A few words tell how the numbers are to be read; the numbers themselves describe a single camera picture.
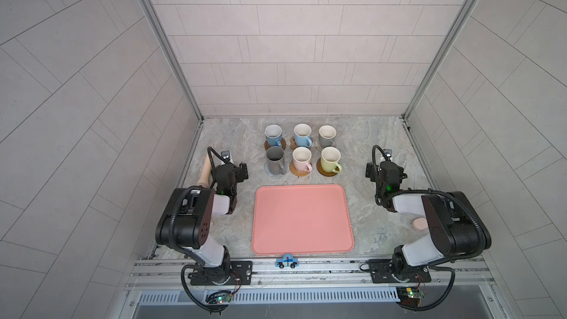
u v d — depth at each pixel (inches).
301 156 37.0
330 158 36.8
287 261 28.4
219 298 25.6
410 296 26.7
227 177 27.6
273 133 39.7
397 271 25.6
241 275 27.9
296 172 37.6
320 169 37.5
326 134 39.2
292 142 41.2
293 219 32.0
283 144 41.2
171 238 16.3
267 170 37.7
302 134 39.0
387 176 27.5
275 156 35.9
